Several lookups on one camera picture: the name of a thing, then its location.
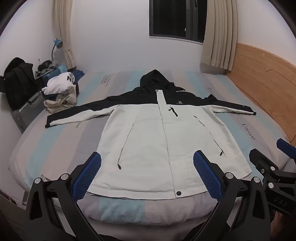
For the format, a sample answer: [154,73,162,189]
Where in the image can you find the black backpack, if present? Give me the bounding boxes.
[1,57,39,111]

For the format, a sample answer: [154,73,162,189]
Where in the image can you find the grey hard suitcase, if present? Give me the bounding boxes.
[12,91,45,133]

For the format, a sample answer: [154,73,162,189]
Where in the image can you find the wooden headboard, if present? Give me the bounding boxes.
[227,43,295,145]

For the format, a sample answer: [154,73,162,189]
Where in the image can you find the beige curtain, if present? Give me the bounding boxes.
[54,0,76,70]
[200,0,238,74]

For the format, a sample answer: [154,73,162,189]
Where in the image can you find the beige folded garment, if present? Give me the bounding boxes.
[44,85,77,113]

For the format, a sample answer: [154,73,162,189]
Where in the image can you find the right beige curtain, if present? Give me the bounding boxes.
[200,0,238,74]

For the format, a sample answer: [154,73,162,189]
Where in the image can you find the white and black hooded jacket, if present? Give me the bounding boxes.
[46,70,255,200]

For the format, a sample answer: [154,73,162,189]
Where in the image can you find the blue folded clothes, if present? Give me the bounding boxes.
[72,70,85,82]

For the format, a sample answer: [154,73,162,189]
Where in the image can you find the teal suitcase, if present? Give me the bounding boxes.
[42,64,67,86]

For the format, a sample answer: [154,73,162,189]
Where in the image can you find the left beige curtain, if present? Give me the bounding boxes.
[54,0,76,70]

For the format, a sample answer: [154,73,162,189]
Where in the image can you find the blue desk lamp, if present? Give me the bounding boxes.
[51,38,63,61]

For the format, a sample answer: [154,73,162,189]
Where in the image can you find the white printed shirt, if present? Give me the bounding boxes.
[42,72,75,95]

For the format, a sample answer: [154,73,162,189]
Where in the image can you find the dark window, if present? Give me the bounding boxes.
[149,0,208,43]

